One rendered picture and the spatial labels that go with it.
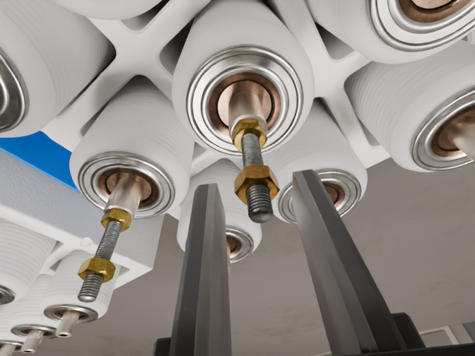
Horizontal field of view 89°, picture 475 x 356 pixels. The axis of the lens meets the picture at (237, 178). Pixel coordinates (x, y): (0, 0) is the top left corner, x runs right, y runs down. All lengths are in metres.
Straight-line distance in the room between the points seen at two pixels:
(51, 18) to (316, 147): 0.21
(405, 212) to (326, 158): 0.62
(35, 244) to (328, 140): 0.41
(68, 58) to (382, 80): 0.24
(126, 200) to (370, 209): 0.64
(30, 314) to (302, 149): 0.51
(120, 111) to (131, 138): 0.04
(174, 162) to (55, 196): 0.29
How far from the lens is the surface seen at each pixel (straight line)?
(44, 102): 0.20
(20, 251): 0.45
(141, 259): 0.49
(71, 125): 0.29
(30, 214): 0.44
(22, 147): 0.46
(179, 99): 0.17
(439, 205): 0.85
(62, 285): 0.48
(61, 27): 0.23
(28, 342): 0.60
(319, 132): 0.24
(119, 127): 0.21
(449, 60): 0.24
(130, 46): 0.24
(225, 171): 0.29
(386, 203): 0.75
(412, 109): 0.22
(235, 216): 0.25
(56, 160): 0.47
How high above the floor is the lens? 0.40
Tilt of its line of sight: 47 degrees down
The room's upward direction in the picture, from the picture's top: 176 degrees clockwise
